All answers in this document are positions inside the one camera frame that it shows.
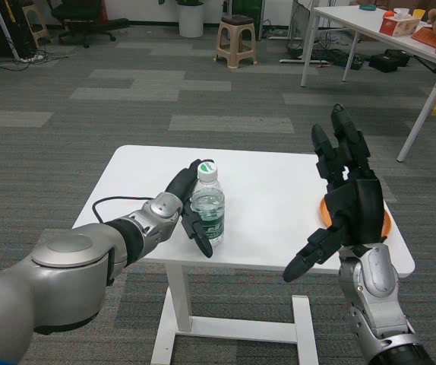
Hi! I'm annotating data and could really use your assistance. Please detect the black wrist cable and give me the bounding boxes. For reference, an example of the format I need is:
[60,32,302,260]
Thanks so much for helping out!
[92,195,154,225]

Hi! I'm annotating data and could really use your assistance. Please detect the large white table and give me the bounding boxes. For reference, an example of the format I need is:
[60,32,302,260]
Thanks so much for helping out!
[300,5,436,163]

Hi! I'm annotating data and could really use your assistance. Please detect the green cabinet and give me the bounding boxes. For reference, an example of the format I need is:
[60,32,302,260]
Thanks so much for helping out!
[232,0,267,41]

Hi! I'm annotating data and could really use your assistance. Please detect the light wooden stool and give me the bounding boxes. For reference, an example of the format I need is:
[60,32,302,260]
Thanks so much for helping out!
[22,2,50,39]

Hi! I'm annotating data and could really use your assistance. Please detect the clear green-label water bottle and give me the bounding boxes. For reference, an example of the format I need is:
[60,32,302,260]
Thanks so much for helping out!
[190,160,226,246]

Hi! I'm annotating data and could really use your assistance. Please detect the beige plastic stool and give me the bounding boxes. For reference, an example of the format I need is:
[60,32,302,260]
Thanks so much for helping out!
[214,14,259,71]

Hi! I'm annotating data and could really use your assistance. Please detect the orange flat tray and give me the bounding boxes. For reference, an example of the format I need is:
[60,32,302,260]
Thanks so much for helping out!
[411,27,436,49]

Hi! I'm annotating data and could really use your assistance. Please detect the white table pedestal frame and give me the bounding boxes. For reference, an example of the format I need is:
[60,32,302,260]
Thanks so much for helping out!
[150,264,320,365]

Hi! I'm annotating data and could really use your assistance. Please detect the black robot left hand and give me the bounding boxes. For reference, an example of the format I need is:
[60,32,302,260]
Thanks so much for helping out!
[164,158,216,259]

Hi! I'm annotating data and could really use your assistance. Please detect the black equipment bag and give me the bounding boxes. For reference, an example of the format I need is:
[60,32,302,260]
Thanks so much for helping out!
[368,49,411,73]

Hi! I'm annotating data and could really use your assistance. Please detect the white slanted frame leg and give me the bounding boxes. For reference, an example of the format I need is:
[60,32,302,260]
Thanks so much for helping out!
[0,0,21,60]

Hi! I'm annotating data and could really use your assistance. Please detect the black office chair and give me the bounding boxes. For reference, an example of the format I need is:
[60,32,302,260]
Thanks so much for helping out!
[50,0,130,49]

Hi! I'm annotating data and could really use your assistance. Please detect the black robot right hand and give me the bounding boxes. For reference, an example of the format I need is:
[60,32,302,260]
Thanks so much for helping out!
[282,103,388,283]

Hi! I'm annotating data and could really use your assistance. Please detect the orange plate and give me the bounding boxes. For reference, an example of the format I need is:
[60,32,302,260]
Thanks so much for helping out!
[318,197,393,240]

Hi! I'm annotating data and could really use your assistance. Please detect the white plant pot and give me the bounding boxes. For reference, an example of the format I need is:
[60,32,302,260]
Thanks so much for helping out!
[178,1,205,38]

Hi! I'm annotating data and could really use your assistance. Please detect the black flat floor bag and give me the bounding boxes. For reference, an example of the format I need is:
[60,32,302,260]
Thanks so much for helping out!
[308,49,365,71]

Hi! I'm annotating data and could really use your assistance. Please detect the red white tissue box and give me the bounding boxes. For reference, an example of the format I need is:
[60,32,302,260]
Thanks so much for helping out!
[379,8,419,38]

